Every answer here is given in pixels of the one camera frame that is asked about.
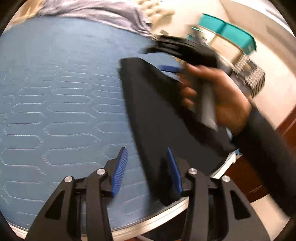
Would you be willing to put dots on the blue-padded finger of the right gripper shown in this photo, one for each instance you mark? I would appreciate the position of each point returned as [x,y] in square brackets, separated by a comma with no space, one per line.
[166,68]
[174,76]

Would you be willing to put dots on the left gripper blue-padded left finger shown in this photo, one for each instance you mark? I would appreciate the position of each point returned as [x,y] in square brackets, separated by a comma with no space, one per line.
[115,169]

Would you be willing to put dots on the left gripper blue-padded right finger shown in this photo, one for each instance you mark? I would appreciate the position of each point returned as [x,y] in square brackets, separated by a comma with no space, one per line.
[176,182]

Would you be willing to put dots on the black pants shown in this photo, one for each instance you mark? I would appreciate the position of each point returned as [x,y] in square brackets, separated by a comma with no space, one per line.
[159,121]

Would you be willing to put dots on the person's dark-sleeved right forearm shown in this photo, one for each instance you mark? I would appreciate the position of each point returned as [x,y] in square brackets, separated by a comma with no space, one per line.
[271,157]

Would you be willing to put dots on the person's right hand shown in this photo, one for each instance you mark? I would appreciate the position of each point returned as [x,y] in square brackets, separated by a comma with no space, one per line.
[232,107]

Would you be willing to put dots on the teal storage bin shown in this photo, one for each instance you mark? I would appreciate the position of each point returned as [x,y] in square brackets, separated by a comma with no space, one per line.
[239,37]
[207,27]

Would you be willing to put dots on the clear plastic storage bin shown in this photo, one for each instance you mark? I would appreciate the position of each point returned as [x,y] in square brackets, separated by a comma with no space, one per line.
[227,50]

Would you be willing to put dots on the cream tufted headboard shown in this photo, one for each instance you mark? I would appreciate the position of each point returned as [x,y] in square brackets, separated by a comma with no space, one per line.
[154,10]

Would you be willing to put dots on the houndstooth fabric basket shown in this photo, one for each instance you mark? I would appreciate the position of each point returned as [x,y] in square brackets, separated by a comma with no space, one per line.
[248,76]

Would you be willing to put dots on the lavender satin blanket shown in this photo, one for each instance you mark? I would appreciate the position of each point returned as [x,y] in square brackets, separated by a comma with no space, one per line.
[119,14]

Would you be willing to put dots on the blue quilted mattress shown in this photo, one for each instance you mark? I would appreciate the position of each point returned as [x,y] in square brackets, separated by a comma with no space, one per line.
[63,114]

